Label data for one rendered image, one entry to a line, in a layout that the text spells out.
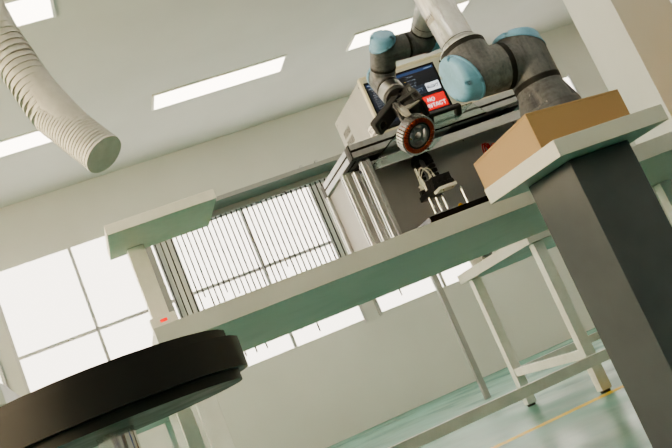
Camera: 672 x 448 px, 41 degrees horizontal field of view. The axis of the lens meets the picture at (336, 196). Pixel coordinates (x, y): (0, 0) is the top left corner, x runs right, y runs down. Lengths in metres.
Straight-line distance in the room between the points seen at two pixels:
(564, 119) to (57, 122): 2.02
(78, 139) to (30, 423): 2.53
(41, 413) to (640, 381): 1.49
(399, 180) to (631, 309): 1.12
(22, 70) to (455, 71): 1.98
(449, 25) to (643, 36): 4.69
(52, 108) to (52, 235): 5.70
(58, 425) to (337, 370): 8.20
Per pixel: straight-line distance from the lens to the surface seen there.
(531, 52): 2.20
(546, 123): 2.07
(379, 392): 9.17
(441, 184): 2.77
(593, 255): 2.10
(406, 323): 9.33
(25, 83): 3.61
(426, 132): 2.47
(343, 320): 9.17
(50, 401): 0.95
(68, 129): 3.46
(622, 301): 2.09
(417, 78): 2.97
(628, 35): 6.78
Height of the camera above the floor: 0.44
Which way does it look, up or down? 11 degrees up
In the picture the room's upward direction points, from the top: 23 degrees counter-clockwise
